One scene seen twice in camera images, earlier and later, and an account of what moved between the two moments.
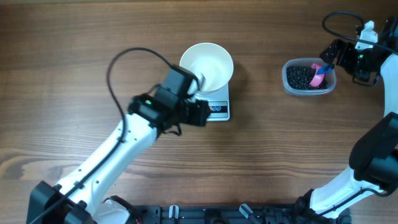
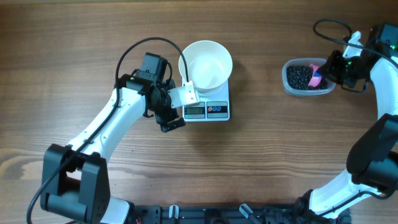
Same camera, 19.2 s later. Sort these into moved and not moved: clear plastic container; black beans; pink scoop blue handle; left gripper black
Moved: left gripper black
Not moved: pink scoop blue handle; clear plastic container; black beans
